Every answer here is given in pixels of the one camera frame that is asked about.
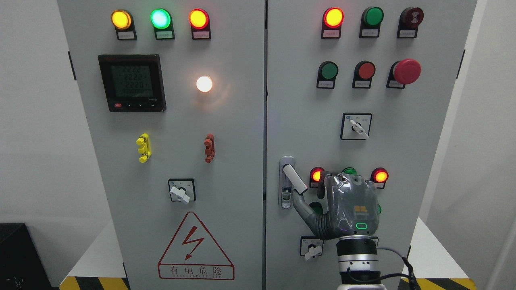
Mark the yellow black hazard tape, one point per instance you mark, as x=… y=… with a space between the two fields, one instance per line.
x=446 y=284
x=94 y=283

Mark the white key selector switch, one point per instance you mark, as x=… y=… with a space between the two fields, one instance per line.
x=355 y=126

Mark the yellow black hazard tape right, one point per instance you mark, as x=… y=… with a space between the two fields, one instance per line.
x=446 y=284

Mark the grey right cabinet door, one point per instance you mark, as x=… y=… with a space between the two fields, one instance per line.
x=305 y=122

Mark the black box on floor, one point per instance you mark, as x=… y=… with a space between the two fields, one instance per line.
x=20 y=265

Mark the silver door handle lock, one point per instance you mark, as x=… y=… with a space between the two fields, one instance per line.
x=288 y=181

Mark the green lit indicator light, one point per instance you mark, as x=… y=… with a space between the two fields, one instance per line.
x=162 y=24

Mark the green push button lower left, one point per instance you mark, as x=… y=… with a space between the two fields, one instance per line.
x=317 y=207

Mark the white selector switch door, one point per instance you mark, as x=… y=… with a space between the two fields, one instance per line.
x=310 y=247
x=182 y=190

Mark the red lit indicator lower right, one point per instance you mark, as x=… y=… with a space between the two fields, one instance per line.
x=379 y=177

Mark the grey cabinet door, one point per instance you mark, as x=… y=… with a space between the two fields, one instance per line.
x=229 y=190
x=305 y=122

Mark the silver black robot forearm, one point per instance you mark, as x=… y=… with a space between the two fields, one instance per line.
x=358 y=263

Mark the black digital power meter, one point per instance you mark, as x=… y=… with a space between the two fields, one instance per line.
x=133 y=82

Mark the yellow indicator light top left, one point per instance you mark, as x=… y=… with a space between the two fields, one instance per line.
x=124 y=24

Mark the green indicator top right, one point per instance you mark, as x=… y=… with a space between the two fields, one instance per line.
x=371 y=22

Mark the red lit indicator lower left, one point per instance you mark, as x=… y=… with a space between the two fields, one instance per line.
x=315 y=177

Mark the dark red buzzer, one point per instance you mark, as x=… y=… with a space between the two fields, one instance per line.
x=409 y=21

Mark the red push button upper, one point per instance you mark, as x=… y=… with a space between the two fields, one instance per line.
x=363 y=74

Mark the grey left cabinet door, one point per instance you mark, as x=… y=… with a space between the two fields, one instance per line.
x=229 y=190

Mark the red emergency stop mushroom button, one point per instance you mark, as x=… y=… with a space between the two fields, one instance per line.
x=402 y=73

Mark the green push button upper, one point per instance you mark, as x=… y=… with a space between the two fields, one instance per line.
x=327 y=74

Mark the red lit indicator top right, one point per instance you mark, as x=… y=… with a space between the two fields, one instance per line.
x=332 y=21

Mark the red plastic terminal clip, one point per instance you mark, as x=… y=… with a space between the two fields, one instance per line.
x=209 y=148

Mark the red-orange indicator light left door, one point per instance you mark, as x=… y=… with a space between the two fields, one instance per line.
x=200 y=24

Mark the white selector switch left door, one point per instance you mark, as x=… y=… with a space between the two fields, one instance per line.
x=182 y=190

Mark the white selector switch right door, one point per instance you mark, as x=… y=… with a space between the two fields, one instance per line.
x=310 y=247

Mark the red lit indicator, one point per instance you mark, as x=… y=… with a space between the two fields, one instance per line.
x=332 y=21
x=315 y=177
x=379 y=177

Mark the white lit indicator lamp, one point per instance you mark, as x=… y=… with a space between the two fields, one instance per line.
x=204 y=84

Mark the yellow plastic terminal clip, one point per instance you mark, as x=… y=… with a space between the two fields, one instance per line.
x=144 y=149

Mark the green indicator lower middle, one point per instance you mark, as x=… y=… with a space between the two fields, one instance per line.
x=349 y=170

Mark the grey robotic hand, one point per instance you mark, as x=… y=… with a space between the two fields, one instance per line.
x=353 y=207

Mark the red electrical hazard warning sticker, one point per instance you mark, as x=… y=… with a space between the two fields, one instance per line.
x=193 y=253

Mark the yellow black hazard tape left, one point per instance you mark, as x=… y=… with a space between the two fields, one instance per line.
x=94 y=283

